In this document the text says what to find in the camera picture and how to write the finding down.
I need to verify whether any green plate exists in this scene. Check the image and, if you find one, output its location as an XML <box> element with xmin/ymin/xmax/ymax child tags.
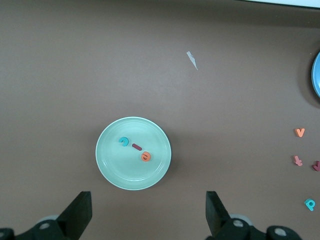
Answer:
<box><xmin>95</xmin><ymin>116</ymin><xmax>173</xmax><ymax>192</ymax></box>

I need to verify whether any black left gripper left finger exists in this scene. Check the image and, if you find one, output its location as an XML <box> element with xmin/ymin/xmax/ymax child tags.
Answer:
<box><xmin>14</xmin><ymin>191</ymin><xmax>93</xmax><ymax>240</ymax></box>

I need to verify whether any teal foam letter p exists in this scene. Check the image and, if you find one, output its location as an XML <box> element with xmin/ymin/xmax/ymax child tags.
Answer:
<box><xmin>303</xmin><ymin>198</ymin><xmax>316</xmax><ymax>212</ymax></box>

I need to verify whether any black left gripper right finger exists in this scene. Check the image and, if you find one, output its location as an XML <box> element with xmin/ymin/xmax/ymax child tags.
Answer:
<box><xmin>205</xmin><ymin>190</ymin><xmax>270</xmax><ymax>240</ymax></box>

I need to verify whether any white paper scrap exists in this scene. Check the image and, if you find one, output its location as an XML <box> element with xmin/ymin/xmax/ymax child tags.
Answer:
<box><xmin>186</xmin><ymin>50</ymin><xmax>199</xmax><ymax>71</ymax></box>

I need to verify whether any blue plate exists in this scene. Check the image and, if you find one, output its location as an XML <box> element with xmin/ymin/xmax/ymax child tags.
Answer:
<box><xmin>311</xmin><ymin>51</ymin><xmax>320</xmax><ymax>99</ymax></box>

